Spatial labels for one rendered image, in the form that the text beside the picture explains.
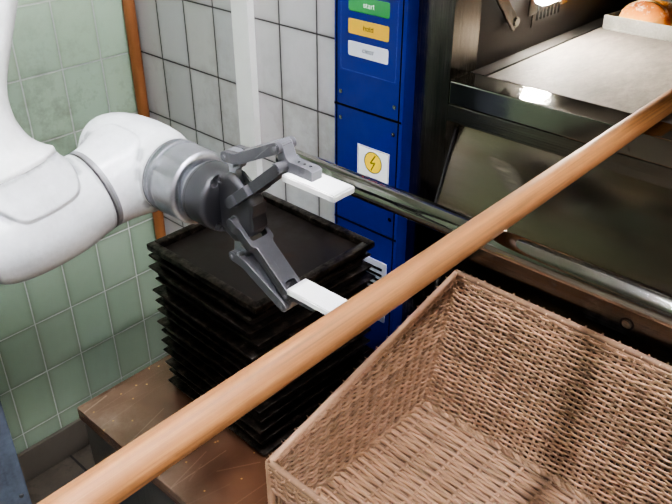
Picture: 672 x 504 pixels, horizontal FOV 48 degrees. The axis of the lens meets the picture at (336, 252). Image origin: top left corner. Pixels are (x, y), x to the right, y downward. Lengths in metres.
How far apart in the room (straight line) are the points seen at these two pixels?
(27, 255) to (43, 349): 1.22
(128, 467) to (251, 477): 0.83
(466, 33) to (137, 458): 0.93
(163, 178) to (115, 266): 1.23
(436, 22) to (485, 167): 0.25
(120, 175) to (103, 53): 1.01
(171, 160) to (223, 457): 0.67
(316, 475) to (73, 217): 0.63
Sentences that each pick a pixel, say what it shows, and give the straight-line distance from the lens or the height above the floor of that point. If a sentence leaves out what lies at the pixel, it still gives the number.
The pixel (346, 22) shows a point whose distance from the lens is 1.36.
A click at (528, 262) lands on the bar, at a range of 0.82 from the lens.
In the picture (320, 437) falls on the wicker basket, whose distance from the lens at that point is 1.25.
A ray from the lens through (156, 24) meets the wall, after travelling 1.85.
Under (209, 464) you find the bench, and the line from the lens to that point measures 1.39.
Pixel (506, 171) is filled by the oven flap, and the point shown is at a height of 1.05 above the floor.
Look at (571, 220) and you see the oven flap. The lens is 1.24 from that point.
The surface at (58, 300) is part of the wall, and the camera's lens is 2.04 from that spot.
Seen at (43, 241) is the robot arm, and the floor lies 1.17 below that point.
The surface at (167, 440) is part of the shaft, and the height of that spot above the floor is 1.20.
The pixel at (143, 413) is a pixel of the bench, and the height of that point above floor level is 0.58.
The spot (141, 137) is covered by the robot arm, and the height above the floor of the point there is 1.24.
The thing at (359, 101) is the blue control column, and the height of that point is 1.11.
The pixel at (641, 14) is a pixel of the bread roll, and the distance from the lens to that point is 1.63.
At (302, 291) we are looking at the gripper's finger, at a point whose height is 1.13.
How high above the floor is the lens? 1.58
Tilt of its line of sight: 31 degrees down
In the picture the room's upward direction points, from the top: straight up
